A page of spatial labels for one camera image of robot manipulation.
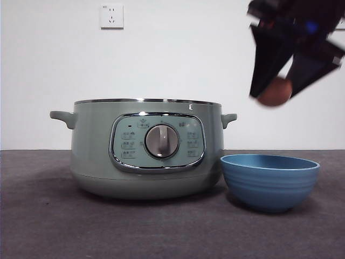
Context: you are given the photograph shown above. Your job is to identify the brown egg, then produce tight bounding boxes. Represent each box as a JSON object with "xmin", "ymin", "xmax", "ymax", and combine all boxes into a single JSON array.
[{"xmin": 256, "ymin": 77, "xmax": 293, "ymax": 107}]

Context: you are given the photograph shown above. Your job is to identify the pale green electric steamer pot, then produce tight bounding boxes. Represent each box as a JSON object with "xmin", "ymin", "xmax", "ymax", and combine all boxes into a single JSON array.
[{"xmin": 49, "ymin": 98, "xmax": 238, "ymax": 200}]

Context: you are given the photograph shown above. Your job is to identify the blue ribbed bowl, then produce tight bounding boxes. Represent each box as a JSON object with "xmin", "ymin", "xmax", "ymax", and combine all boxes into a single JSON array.
[{"xmin": 220, "ymin": 154, "xmax": 321, "ymax": 213}]

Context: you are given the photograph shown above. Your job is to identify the white wall socket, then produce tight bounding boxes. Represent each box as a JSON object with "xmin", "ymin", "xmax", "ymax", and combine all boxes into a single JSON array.
[{"xmin": 100, "ymin": 4, "xmax": 125, "ymax": 30}]

